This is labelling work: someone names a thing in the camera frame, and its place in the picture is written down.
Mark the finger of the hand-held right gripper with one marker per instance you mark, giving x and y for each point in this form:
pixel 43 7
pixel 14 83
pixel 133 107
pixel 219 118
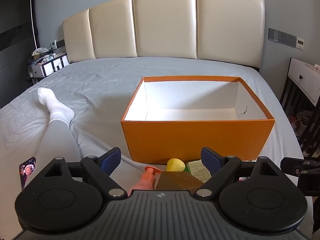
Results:
pixel 290 165

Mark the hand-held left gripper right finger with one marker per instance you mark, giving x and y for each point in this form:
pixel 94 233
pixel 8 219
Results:
pixel 212 160

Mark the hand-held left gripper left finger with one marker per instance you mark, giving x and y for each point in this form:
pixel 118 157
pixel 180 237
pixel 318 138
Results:
pixel 111 158

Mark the white printed packet box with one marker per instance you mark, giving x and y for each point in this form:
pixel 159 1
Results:
pixel 197 171

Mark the orange cardboard box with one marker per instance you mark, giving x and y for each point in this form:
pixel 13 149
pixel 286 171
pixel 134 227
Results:
pixel 195 140

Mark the gold brown box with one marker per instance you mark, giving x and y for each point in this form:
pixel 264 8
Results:
pixel 178 181

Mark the small pink object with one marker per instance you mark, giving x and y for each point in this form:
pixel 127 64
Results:
pixel 242 179

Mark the yellow plastic egg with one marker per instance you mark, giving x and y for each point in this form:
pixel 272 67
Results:
pixel 175 165

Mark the pink pump bottle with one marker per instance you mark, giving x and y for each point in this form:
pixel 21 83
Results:
pixel 145 180

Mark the colourful clutter pile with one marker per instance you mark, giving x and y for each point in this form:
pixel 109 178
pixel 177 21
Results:
pixel 300 125

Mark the person's leg in grey legging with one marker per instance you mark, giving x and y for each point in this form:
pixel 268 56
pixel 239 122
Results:
pixel 58 145

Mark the white sock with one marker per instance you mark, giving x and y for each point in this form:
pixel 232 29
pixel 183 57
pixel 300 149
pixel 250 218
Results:
pixel 56 108

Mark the smartphone with lit screen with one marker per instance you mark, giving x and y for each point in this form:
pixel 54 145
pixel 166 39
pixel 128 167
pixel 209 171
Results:
pixel 27 172

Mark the black and white bedside cabinet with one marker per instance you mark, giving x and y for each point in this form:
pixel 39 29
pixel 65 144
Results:
pixel 47 67

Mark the clutter pile on cabinet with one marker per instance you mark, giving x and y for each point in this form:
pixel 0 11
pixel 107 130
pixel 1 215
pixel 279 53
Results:
pixel 40 53

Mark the cream padded headboard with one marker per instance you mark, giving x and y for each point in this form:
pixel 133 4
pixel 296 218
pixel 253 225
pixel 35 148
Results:
pixel 162 22

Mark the white nightstand with dark frame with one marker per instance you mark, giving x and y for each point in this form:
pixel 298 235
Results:
pixel 303 80

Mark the white wall thermostat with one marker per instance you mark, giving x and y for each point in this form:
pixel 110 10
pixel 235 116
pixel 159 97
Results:
pixel 300 42

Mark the dark wall socket strip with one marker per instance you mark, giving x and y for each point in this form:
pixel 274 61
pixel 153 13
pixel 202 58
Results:
pixel 59 43

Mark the grey wall switch panel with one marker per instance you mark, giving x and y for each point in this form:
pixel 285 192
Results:
pixel 282 37

